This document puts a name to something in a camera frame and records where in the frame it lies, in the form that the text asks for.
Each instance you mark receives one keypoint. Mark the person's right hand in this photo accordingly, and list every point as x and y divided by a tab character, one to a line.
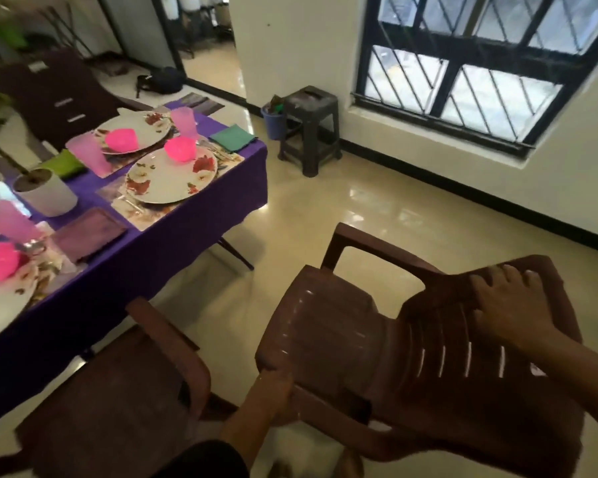
516	308

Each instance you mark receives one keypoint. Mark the person's left hand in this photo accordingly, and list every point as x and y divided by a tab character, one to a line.
271	398

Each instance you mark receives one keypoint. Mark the brown plastic armchair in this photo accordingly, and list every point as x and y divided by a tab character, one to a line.
339	333
60	94
114	408

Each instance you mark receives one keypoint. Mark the floral print placemat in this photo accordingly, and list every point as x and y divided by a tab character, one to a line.
144	219
55	273

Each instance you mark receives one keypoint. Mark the white rose print plate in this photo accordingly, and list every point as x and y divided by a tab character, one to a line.
0	308
152	131
2	199
164	181

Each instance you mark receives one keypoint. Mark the pink zigzag edged cloth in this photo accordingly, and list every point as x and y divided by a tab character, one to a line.
89	236

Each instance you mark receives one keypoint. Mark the teal zigzag edged cloth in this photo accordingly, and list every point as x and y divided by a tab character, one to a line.
233	138

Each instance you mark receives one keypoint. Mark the blue plastic bucket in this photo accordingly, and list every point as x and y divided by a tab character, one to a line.
271	126

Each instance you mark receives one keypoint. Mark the light pink plastic cup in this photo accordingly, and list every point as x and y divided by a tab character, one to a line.
89	154
10	223

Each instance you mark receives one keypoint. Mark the green ribbed mat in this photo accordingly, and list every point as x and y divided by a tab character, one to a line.
62	164

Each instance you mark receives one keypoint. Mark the person's right forearm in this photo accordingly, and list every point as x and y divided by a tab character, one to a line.
578	388

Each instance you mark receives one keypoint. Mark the person's left foot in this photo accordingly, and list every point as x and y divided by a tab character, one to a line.
280	470

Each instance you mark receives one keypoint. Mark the person's foot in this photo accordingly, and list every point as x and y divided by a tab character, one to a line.
280	470
350	465

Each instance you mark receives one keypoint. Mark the person's black shirt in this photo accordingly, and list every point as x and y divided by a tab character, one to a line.
204	462

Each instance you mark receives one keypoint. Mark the person's right foot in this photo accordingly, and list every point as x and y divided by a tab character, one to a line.
350	465

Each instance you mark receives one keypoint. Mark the purple tablecloth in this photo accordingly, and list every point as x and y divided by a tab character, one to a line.
154	253

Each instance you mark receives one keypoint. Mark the black barred window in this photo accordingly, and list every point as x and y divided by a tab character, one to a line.
468	49

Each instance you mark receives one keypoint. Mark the black plastic stool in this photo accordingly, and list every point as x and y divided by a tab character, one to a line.
311	101

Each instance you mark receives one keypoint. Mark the green plant in white pot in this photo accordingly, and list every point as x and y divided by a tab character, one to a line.
50	196

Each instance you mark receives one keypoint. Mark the grey striped doormat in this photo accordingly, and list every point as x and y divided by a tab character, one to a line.
199	103

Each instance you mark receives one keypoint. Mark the black backpack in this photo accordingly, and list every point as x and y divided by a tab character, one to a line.
162	82

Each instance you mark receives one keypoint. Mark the black framed glass door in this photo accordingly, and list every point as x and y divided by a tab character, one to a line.
169	34

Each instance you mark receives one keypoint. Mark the black tripod stand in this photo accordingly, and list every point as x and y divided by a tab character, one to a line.
67	29

